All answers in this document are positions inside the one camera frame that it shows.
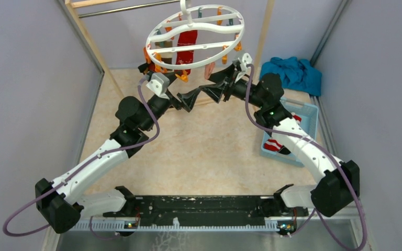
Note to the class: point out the light blue perforated basket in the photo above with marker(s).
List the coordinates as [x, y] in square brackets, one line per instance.
[309, 115]

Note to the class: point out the light wooden rack frame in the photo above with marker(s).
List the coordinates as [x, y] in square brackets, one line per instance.
[71, 7]

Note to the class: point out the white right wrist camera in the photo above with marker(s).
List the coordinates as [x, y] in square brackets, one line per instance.
[241, 60]

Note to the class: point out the metal hanging rod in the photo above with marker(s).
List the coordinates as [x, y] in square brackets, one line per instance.
[124, 9]

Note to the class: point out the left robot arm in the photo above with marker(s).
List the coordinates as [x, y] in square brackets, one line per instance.
[61, 201]

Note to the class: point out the brown beige sock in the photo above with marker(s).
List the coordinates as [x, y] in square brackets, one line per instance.
[167, 57]

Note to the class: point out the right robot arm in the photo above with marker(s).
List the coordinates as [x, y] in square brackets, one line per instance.
[337, 182]

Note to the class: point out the red white striped sock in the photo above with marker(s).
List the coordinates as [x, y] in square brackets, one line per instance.
[272, 145]

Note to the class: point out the white round clip hanger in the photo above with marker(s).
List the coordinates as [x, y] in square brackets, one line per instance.
[202, 36]

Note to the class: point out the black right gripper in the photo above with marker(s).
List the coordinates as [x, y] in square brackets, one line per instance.
[227, 87]

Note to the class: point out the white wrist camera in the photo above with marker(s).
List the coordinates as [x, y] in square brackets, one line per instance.
[158, 84]
[241, 60]

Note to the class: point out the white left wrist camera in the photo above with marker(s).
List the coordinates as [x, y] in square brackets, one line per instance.
[158, 84]

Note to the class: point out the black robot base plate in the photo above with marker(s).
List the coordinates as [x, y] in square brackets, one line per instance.
[205, 211]

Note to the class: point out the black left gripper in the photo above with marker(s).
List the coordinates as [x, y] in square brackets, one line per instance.
[188, 99]

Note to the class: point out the blue crumpled cloth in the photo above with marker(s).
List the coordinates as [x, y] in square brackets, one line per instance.
[296, 74]

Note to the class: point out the black striped sock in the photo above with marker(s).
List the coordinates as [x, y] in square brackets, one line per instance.
[284, 150]

